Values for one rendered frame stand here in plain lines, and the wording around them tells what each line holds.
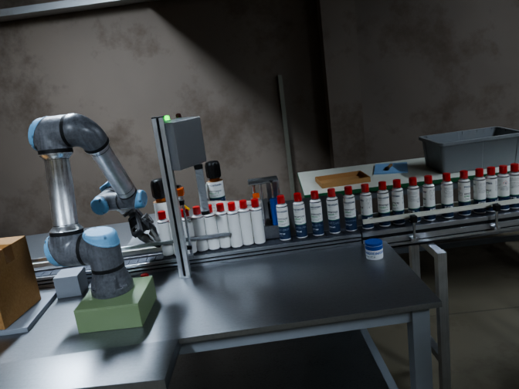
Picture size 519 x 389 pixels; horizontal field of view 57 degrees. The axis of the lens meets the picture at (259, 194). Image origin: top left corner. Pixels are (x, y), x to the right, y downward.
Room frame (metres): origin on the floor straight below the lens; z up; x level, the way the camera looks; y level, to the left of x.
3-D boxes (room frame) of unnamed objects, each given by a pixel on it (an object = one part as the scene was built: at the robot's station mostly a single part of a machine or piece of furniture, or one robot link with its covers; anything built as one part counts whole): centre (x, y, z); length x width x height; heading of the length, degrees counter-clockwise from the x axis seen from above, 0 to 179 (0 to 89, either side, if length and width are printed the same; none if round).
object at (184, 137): (1.95, 0.29, 1.38); 0.17 x 0.10 x 0.19; 146
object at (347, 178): (3.32, -0.60, 0.82); 0.34 x 0.24 x 0.04; 93
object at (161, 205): (2.31, 0.48, 1.03); 0.09 x 0.09 x 0.30
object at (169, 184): (1.89, 0.35, 1.17); 0.04 x 0.04 x 0.67; 1
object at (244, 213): (2.04, 0.08, 0.98); 0.05 x 0.05 x 0.20
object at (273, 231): (2.13, -0.02, 1.01); 0.14 x 0.13 x 0.26; 91
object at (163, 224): (2.04, 0.44, 0.98); 0.05 x 0.05 x 0.20
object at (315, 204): (2.05, -0.24, 0.98); 0.05 x 0.05 x 0.20
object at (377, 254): (1.83, -0.43, 0.87); 0.07 x 0.07 x 0.07
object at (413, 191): (2.06, -0.68, 0.98); 0.05 x 0.05 x 0.20
